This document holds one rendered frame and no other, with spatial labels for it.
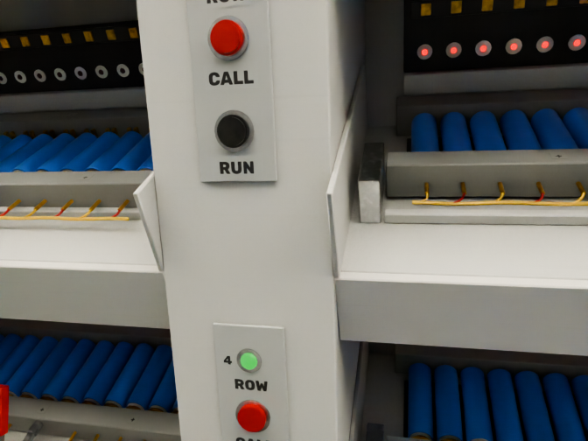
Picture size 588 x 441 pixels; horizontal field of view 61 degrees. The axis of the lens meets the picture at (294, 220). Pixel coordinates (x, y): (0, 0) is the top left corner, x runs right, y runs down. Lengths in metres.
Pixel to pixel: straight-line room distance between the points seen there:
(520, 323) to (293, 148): 0.14
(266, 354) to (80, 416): 0.22
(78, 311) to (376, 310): 0.18
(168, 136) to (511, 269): 0.18
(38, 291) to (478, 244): 0.26
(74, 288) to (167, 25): 0.16
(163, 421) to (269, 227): 0.22
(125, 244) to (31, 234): 0.07
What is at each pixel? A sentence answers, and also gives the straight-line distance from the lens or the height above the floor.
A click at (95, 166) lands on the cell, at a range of 0.38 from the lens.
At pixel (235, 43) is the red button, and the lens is 0.25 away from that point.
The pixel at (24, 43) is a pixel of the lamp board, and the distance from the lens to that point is 0.51.
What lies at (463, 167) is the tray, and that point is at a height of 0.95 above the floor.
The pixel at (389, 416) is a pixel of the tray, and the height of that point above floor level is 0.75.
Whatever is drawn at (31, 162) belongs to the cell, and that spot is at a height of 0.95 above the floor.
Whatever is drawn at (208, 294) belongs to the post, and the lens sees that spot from 0.28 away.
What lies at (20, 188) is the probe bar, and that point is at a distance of 0.38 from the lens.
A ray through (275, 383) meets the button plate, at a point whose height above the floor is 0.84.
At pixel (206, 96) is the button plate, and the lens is 0.26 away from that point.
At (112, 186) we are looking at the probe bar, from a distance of 0.34.
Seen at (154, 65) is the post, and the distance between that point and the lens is 0.27.
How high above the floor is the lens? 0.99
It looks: 13 degrees down
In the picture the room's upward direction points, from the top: 2 degrees counter-clockwise
